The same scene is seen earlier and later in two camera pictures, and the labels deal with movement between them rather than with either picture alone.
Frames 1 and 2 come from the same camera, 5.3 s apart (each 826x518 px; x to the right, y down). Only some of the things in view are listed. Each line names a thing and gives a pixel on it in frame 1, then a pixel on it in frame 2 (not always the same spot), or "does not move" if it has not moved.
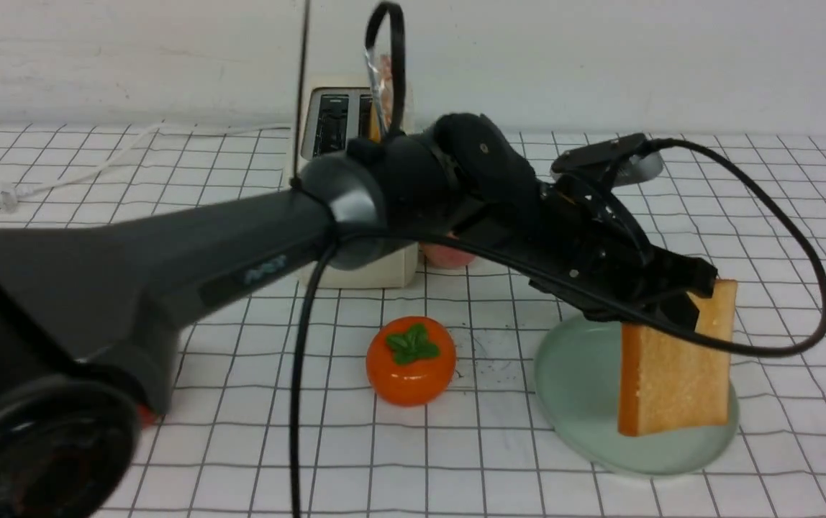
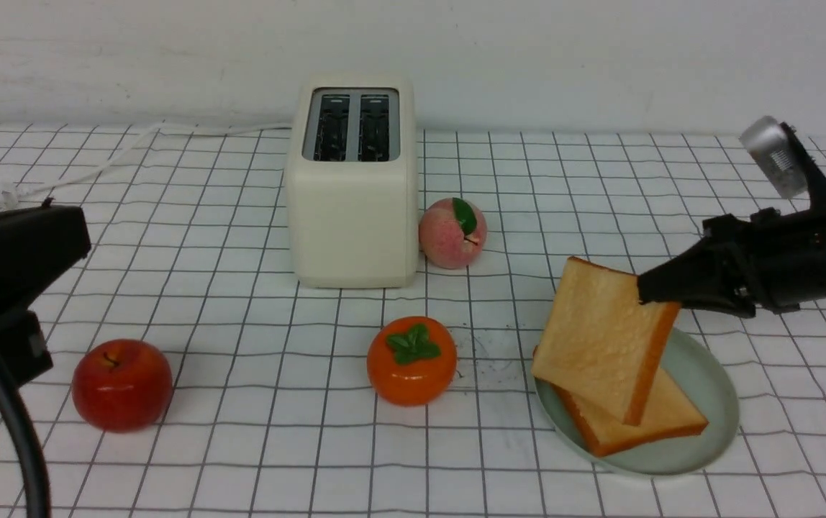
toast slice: (670, 380) -> (668, 412)
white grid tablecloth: (347, 396) does not move
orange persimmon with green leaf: (411, 360) does not move
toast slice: (386, 88) -> (599, 342)
